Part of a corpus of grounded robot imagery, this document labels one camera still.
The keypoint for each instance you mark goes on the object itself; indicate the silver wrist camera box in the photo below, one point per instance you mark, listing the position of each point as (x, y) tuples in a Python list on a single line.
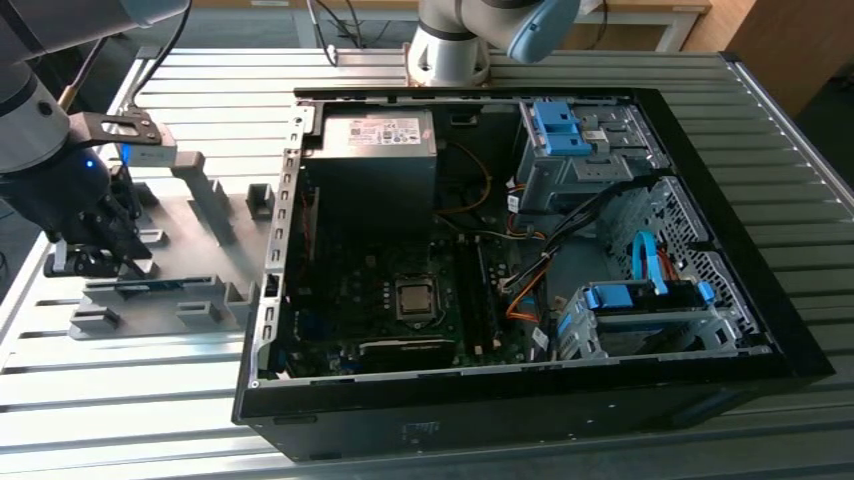
[(150, 155)]

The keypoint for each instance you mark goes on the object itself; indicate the grey metal drive cage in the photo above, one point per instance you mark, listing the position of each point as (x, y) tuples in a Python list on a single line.
[(588, 175)]

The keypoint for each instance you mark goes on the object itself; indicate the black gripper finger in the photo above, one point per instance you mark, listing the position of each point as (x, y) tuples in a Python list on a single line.
[(101, 250), (127, 200)]

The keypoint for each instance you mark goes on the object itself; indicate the hard disk in blue carrier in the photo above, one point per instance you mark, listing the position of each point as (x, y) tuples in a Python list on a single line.
[(617, 297)]

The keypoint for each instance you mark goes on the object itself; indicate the green motherboard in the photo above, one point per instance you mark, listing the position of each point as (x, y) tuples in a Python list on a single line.
[(447, 310)]

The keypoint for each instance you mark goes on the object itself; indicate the brown arm base plate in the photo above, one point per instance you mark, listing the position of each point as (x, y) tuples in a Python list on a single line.
[(406, 70)]

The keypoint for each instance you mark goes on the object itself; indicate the blue plastic drive bracket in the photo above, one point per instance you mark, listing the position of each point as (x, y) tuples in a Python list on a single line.
[(557, 125)]

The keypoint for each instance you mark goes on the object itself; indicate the black PC case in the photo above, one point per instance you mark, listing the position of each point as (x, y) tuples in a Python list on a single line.
[(534, 415)]

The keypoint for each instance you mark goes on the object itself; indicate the grey metal disk bay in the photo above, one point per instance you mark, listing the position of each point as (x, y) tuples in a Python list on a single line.
[(581, 345)]

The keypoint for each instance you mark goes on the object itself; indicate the brown wooden cabinet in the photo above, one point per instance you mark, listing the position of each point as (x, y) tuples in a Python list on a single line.
[(794, 45)]

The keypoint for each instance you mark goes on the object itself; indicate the black graphics card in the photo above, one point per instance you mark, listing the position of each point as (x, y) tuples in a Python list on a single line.
[(407, 352)]

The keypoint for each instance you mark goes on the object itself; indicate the silver CPU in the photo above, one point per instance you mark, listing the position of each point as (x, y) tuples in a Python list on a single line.
[(417, 299)]

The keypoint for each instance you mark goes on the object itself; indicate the grey parts rack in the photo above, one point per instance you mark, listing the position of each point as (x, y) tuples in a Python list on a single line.
[(194, 265)]

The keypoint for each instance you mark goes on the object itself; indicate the blue RAM stick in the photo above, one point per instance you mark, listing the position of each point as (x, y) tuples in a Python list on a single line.
[(163, 286)]

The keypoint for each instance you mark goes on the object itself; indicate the grey power supply unit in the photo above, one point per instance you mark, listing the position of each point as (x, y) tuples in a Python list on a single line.
[(374, 132)]

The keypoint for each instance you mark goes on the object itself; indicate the black camera bracket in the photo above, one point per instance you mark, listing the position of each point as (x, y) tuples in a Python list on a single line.
[(101, 125)]

